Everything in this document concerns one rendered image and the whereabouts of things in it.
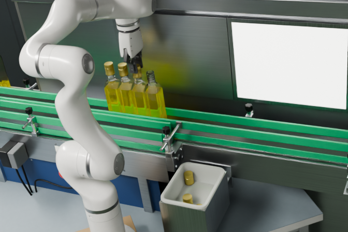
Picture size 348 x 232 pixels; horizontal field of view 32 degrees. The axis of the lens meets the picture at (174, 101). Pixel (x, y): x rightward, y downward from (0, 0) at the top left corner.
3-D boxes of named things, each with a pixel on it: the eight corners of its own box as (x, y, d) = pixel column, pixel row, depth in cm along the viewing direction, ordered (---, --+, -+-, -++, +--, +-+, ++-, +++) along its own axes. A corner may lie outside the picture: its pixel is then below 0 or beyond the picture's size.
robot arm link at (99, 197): (108, 216, 198) (95, 157, 187) (61, 208, 205) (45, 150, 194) (124, 194, 208) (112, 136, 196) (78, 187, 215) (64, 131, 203)
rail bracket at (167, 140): (185, 139, 225) (181, 112, 219) (167, 166, 213) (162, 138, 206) (178, 138, 227) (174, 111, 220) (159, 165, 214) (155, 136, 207)
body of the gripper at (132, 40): (126, 18, 219) (131, 46, 224) (112, 30, 211) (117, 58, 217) (144, 19, 216) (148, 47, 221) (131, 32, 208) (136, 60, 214)
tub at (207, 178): (229, 186, 219) (227, 168, 215) (207, 228, 202) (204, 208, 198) (185, 178, 226) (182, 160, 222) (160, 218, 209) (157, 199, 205)
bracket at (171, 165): (186, 157, 228) (184, 142, 224) (176, 172, 220) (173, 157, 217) (177, 156, 229) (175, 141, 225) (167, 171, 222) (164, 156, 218)
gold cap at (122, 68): (130, 72, 227) (128, 62, 225) (126, 77, 224) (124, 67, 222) (121, 71, 228) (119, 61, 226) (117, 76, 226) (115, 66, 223)
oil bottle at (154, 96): (169, 127, 235) (161, 80, 224) (163, 135, 231) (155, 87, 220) (156, 125, 237) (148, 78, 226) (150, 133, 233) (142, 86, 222)
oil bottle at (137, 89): (156, 125, 237) (148, 78, 226) (150, 133, 233) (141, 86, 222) (143, 123, 240) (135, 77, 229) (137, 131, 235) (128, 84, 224)
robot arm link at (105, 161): (91, 159, 207) (133, 165, 200) (74, 184, 198) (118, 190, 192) (47, 35, 177) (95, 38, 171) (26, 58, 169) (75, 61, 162)
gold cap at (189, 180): (188, 178, 224) (186, 169, 222) (196, 180, 222) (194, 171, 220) (183, 184, 221) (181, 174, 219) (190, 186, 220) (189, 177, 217)
